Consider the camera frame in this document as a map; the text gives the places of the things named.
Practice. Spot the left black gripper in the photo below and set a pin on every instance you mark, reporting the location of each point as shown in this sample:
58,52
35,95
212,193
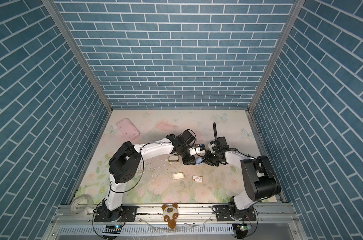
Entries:
190,160

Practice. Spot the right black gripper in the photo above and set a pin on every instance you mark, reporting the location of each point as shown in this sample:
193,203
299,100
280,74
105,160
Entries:
207,159

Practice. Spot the blue mini stapler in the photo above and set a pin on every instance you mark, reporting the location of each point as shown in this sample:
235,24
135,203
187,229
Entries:
198,161

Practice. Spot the beige mini stapler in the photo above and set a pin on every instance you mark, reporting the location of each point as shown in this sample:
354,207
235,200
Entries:
173,159

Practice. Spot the staple box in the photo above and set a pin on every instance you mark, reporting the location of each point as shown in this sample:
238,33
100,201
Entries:
197,179

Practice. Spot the staple box tray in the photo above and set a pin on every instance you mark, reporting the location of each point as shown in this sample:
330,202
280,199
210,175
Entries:
178,176

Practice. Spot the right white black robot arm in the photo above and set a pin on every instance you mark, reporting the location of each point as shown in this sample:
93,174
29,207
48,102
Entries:
258,176

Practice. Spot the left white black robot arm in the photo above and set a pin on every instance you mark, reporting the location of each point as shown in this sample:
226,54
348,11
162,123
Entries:
124,163

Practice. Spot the pink rectangular case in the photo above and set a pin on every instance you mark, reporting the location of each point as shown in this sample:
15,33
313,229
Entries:
128,130

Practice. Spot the panda plush toy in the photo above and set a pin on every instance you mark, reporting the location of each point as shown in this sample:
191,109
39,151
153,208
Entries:
170,214

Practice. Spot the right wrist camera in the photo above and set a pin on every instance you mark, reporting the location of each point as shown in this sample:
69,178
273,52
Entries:
211,147

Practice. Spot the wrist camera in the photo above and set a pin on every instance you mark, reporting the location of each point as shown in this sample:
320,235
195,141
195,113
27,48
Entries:
198,150
211,147

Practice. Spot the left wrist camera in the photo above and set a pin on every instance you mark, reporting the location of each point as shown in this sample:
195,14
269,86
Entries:
198,150

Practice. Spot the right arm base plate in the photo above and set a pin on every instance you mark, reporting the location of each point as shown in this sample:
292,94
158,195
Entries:
226,213

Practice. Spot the aluminium front rail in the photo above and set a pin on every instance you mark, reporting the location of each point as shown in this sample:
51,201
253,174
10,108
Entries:
188,213

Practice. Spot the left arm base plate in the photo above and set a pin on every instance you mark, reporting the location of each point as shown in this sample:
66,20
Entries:
121,214

